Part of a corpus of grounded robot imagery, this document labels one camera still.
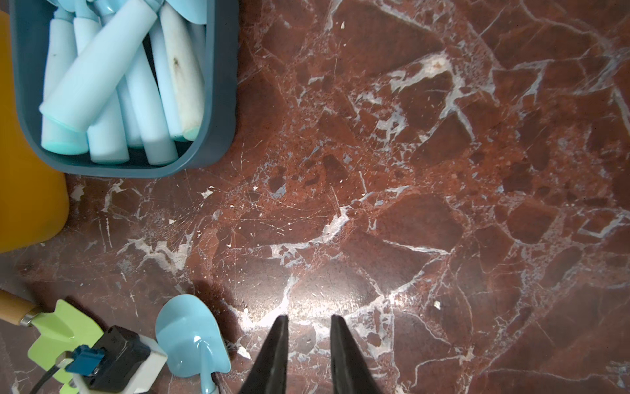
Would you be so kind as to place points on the yellow storage box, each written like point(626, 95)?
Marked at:
point(34, 198)

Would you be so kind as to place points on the green shovel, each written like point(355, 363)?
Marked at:
point(60, 331)

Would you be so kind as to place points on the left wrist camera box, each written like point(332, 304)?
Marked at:
point(121, 361)

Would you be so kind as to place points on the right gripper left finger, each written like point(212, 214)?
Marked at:
point(269, 372)

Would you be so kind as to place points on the light blue shovel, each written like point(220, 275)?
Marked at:
point(56, 137)
point(188, 332)
point(187, 77)
point(146, 102)
point(106, 136)
point(97, 71)
point(164, 81)

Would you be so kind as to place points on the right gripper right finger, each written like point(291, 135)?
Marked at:
point(349, 371)

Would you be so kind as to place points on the dark teal storage box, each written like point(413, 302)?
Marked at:
point(213, 27)

